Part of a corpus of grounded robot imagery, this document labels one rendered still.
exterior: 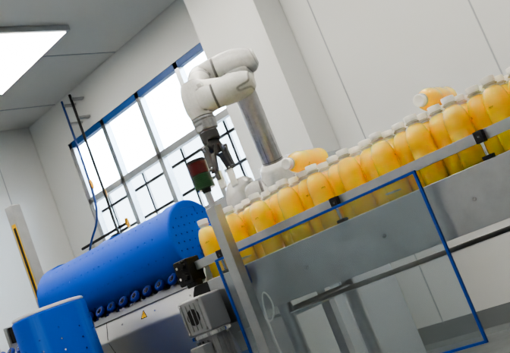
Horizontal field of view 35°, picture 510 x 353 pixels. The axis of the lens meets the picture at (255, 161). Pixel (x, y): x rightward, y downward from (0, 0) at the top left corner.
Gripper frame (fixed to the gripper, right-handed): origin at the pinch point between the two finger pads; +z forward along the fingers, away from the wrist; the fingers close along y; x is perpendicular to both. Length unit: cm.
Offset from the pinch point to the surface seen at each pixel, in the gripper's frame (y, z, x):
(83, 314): 42, 27, -54
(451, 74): -270, -43, -8
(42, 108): -306, -222, -440
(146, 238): 22.1, 9.3, -29.5
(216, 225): 46, 20, 27
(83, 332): 46, 34, -53
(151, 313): 22, 36, -41
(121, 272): 23, 17, -48
